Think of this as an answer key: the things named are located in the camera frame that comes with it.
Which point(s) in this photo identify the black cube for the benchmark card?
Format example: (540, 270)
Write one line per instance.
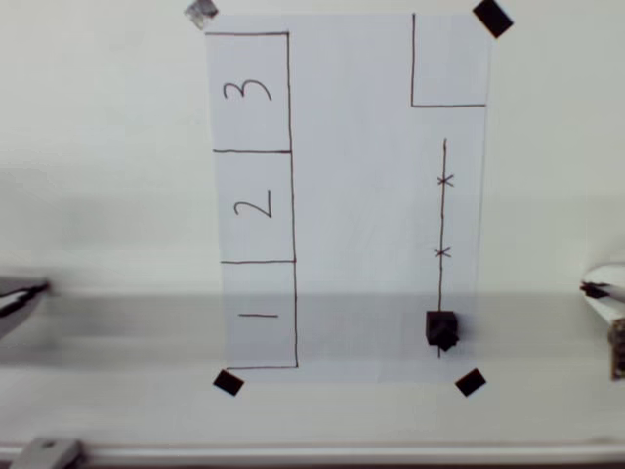
(441, 328)

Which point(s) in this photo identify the black tape piece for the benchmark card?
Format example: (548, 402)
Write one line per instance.
(228, 383)
(493, 17)
(471, 382)

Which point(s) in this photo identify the white paper sheet with markings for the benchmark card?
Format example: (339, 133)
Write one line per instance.
(351, 195)

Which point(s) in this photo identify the grey tape piece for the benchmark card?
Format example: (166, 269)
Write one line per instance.
(201, 13)

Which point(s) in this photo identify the grey metal clamp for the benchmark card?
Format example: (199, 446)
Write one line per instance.
(46, 452)

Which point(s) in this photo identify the grey blurred pointed object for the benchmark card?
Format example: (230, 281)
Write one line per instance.
(14, 308)

